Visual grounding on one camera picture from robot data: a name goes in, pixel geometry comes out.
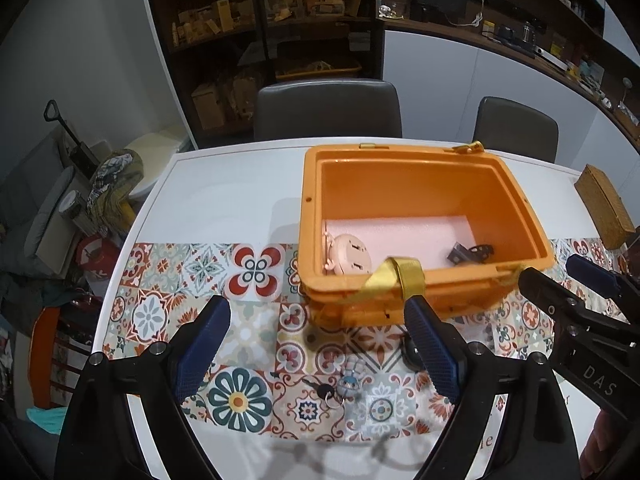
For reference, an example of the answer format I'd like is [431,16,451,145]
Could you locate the dark leather chair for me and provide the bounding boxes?
[472,96,560,163]
[253,80,403,142]

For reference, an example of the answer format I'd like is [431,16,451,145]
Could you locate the black round device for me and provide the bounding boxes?
[400,337,426,371]

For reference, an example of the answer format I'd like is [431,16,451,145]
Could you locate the person's right forearm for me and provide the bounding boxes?
[580,407,640,480]

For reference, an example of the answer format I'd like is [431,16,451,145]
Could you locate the small figurine keychain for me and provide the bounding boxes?
[336,357,366,403]

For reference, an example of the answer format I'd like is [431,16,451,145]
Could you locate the patterned tile table runner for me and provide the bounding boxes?
[100,237,640,441]

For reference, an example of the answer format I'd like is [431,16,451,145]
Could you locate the wicker box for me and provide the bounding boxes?
[574,163,638,251]

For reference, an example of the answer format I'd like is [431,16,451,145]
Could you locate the white tube roll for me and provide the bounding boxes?
[534,46,571,68]

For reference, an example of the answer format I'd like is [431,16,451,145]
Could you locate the black handled shovel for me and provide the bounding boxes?
[44,100,98,176]

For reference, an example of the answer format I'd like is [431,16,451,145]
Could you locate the orange plastic crate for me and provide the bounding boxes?
[299,140,557,331]

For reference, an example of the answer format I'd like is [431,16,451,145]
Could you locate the patterned cloth bundle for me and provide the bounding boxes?
[87,150,143,233]

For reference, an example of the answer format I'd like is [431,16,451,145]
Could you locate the black keys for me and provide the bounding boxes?
[302,377,343,408]

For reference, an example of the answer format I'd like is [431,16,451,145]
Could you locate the black clip device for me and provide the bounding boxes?
[446,241,496,265]

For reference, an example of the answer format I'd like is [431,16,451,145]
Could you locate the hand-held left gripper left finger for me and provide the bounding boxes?
[59,294,232,480]

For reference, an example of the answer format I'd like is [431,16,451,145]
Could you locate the cardboard box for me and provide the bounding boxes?
[191,82,226,131]

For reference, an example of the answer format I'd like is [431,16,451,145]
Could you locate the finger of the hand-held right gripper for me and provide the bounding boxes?
[518,266,640,361]
[566,254,640,318]

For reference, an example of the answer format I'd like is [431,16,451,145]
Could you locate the pink round device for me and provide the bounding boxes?
[322,232,373,277]

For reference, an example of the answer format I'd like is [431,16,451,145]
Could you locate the dark wooden shelf cabinet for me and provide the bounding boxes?
[142,0,386,151]

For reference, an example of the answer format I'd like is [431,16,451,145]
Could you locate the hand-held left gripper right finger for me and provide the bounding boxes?
[403,294,581,480]

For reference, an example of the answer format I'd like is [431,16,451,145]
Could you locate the red container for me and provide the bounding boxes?
[77,235,121,286]

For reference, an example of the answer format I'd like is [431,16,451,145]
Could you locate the white charger cable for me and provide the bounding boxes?
[447,0,488,28]

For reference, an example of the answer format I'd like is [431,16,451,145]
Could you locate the pink foam sheet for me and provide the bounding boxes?
[322,214,476,273]

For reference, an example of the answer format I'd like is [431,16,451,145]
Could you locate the orange storage bin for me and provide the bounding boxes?
[275,57,363,81]

